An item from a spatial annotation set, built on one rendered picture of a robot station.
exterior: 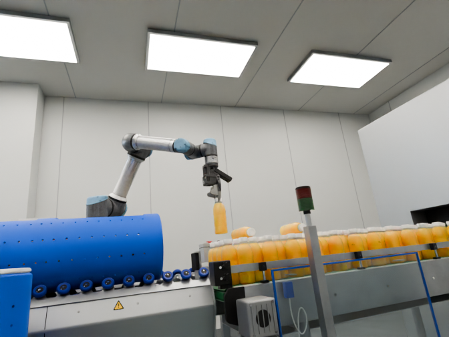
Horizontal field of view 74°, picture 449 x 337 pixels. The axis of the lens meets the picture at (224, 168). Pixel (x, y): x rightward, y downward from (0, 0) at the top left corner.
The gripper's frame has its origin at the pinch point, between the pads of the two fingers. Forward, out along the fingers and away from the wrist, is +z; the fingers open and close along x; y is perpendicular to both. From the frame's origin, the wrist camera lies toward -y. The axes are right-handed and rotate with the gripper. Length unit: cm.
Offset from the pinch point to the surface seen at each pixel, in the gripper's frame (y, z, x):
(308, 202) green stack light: -19, 13, 52
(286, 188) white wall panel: -204, -66, -254
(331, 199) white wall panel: -285, -45, -251
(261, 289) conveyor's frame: -2, 44, 36
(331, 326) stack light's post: -21, 58, 51
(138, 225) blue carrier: 44, 15, 25
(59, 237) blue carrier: 72, 17, 27
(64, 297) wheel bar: 70, 39, 24
